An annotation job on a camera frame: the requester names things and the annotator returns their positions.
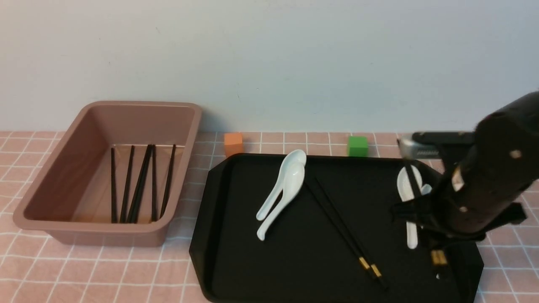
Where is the white ceramic spoon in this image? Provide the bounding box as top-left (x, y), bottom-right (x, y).
top-left (256, 149), bottom-right (307, 221)
top-left (397, 165), bottom-right (423, 202)
top-left (406, 184), bottom-right (432, 249)
top-left (256, 162), bottom-right (305, 241)

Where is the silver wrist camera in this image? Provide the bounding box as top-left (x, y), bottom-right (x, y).
top-left (397, 132), bottom-right (476, 160)

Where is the black chopstick gold band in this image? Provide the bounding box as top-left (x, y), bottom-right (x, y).
top-left (406, 167), bottom-right (448, 266)
top-left (314, 177), bottom-right (390, 290)
top-left (397, 165), bottom-right (447, 266)
top-left (306, 182), bottom-right (379, 282)

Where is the black plastic tray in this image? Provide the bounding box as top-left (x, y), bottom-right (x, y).
top-left (190, 154), bottom-right (484, 303)

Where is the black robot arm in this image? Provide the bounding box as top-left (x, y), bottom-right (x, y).
top-left (392, 91), bottom-right (539, 249)

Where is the black chopstick in bin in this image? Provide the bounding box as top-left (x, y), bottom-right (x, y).
top-left (110, 147), bottom-right (118, 223)
top-left (131, 145), bottom-right (155, 223)
top-left (151, 144), bottom-right (157, 222)
top-left (160, 144), bottom-right (176, 218)
top-left (120, 145), bottom-right (135, 223)
top-left (127, 145), bottom-right (152, 223)

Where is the orange cube block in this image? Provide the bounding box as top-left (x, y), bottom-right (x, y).
top-left (224, 133), bottom-right (244, 157)

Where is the pink checkered tablecloth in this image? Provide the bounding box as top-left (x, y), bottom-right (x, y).
top-left (0, 130), bottom-right (539, 303)

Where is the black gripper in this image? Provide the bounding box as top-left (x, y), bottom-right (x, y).
top-left (390, 196), bottom-right (527, 250)

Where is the brown plastic bin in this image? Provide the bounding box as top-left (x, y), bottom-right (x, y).
top-left (12, 101), bottom-right (202, 247)

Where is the green cube block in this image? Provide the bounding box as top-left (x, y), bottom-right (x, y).
top-left (347, 136), bottom-right (369, 157)

